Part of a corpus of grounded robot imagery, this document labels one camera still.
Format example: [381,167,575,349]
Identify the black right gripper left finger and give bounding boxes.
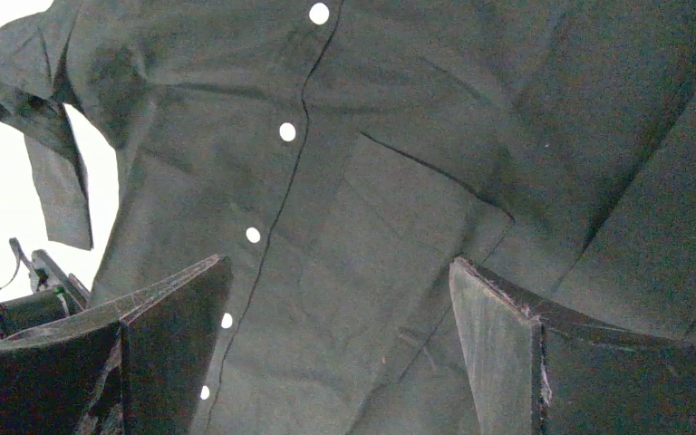
[0,256,232,434]

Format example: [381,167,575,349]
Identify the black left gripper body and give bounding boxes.
[0,237,92,340]

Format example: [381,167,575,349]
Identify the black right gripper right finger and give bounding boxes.
[449,257,696,434]

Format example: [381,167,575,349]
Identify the black button shirt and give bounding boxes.
[0,1,696,434]

